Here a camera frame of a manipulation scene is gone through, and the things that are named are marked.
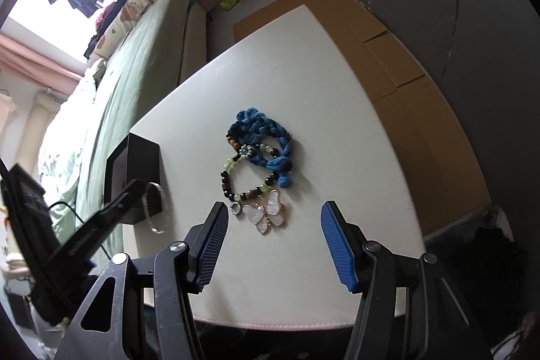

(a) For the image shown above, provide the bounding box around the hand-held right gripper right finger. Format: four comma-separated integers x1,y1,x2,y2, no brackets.
320,200,494,360

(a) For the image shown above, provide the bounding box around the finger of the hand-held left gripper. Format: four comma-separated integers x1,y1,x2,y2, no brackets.
46,178,146,272

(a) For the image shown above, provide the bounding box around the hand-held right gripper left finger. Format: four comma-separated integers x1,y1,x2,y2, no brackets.
53,201,231,360

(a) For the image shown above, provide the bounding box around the clear bangle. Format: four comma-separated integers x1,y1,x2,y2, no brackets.
141,182,167,234

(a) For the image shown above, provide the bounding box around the mixed bead bracelet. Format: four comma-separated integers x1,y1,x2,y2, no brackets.
219,145,281,204

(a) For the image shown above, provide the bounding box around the shell butterfly pendant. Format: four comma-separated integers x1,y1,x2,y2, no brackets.
230,189,285,234

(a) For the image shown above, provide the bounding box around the black box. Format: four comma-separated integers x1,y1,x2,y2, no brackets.
105,133,163,226

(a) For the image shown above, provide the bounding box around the blue braided rope bracelet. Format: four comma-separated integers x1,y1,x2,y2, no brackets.
223,107,294,189

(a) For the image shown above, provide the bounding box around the pale green quilt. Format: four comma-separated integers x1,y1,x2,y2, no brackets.
36,67,100,217

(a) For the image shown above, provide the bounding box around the white hanging garment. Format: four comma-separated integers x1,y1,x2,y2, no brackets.
0,92,18,141

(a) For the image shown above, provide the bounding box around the bed with green sheet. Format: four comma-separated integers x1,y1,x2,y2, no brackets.
38,0,207,259

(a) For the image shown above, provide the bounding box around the dark rug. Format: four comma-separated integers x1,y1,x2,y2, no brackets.
198,208,532,360

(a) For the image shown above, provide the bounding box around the pale green pillow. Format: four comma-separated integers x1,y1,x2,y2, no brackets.
86,58,106,79

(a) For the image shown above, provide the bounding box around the narrow pink curtain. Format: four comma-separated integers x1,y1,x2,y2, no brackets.
0,33,83,95

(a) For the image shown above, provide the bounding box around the flat brown cardboard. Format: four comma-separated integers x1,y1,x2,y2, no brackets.
233,0,492,236

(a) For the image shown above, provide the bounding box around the floral pillow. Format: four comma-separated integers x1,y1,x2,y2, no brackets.
101,0,148,53

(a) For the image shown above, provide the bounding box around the pile of clothes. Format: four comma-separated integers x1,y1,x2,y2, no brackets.
84,0,136,59

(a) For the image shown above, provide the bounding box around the black cable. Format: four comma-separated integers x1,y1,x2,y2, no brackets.
46,202,108,257

